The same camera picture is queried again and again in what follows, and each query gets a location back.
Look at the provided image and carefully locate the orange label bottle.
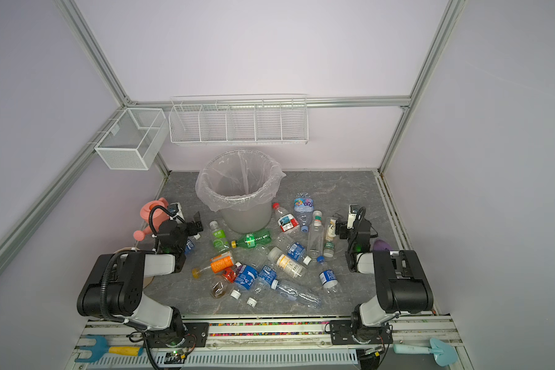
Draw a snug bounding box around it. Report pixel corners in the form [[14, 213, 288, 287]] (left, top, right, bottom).
[[192, 251, 234, 279]]

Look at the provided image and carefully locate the pink watering can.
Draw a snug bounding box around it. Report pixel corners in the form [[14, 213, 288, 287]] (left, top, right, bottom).
[[134, 197, 171, 241]]

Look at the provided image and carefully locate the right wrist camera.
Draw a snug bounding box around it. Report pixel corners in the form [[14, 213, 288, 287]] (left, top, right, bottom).
[[347, 204, 361, 229]]

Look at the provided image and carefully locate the white yellow label bottle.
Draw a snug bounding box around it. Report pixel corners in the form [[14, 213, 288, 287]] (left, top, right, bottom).
[[268, 248, 307, 278]]

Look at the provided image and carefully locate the grey mesh trash bin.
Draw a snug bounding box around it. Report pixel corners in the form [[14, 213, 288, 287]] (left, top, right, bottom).
[[207, 150, 278, 234]]

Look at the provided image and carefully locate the blue yellow garden fork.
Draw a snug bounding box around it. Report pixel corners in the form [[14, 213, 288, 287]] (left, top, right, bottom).
[[75, 335, 144, 363]]

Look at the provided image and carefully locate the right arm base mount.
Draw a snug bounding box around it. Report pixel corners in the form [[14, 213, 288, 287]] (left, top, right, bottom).
[[325, 320, 393, 345]]

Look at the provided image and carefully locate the cream label green-band bottle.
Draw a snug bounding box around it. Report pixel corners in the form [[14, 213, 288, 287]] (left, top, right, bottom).
[[323, 217, 337, 258]]

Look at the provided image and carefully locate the blue label crushed bottle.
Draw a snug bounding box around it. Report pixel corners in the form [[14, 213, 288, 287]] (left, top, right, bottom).
[[276, 234, 311, 266]]

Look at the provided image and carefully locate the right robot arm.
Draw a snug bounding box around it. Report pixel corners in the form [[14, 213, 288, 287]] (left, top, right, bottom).
[[345, 212, 434, 335]]

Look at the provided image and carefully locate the white slotted cable duct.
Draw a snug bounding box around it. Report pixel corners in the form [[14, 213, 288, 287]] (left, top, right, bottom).
[[79, 348, 359, 369]]

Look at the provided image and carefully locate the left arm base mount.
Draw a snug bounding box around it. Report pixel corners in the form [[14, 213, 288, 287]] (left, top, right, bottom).
[[146, 322, 210, 348]]

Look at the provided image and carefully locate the long clear crushed bottle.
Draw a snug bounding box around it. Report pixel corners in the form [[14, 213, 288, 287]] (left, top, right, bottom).
[[271, 280, 322, 308]]

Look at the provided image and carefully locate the colourful label blue-cap bottle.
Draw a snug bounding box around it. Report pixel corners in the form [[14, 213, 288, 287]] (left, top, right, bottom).
[[294, 193, 315, 233]]

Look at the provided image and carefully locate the clear plastic bin liner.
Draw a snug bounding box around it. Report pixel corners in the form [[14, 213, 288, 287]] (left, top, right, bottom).
[[196, 149, 286, 211]]

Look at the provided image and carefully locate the long white wire basket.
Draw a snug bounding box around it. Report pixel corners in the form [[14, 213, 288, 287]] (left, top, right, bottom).
[[169, 94, 309, 145]]

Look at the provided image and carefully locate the red label small bottle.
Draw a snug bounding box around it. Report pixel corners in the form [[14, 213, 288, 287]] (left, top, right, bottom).
[[221, 262, 242, 284]]

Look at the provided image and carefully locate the tall clear bottle white cap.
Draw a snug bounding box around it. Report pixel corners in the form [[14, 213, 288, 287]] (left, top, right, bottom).
[[308, 211, 325, 259]]

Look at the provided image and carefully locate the pocari sweat bottle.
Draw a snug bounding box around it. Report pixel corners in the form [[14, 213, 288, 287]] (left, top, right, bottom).
[[247, 265, 278, 308], [184, 234, 200, 255], [230, 265, 258, 300]]

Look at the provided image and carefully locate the teal garden shovel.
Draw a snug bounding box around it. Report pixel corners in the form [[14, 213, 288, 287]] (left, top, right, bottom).
[[393, 338, 459, 367]]

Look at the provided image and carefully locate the small blue-cap water bottle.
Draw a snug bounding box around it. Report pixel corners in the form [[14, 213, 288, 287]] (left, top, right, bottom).
[[317, 256, 339, 294]]

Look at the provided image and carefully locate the brown tea bottle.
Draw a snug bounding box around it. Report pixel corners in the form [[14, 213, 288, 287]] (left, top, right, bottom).
[[210, 276, 232, 299]]

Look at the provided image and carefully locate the red white label bottle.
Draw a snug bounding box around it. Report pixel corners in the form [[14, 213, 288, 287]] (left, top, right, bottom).
[[272, 203, 300, 233]]

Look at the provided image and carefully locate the green soda bottle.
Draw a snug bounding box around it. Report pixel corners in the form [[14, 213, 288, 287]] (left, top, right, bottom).
[[231, 229, 271, 249]]

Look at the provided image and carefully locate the green label lime bottle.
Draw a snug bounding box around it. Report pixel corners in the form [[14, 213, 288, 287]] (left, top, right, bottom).
[[209, 220, 231, 254]]

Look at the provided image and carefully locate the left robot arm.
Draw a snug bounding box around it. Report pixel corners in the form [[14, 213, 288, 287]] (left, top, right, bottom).
[[76, 203, 204, 337]]

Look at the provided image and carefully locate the small white mesh basket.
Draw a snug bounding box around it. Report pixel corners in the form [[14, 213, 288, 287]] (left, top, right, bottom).
[[96, 108, 170, 171]]

